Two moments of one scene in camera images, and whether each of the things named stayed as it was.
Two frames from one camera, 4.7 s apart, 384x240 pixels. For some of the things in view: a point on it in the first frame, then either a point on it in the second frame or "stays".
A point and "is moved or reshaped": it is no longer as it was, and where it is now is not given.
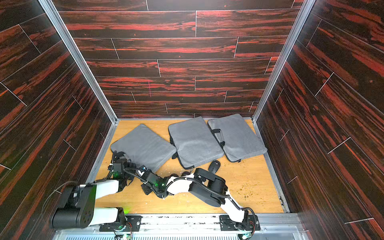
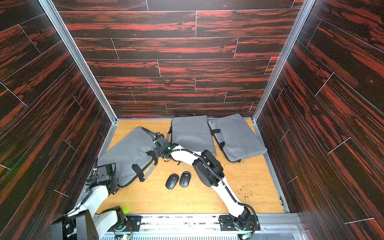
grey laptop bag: (237, 139) stays
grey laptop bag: (146, 146) is moved or reshaped
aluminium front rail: (285, 227) stays
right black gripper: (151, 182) → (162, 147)
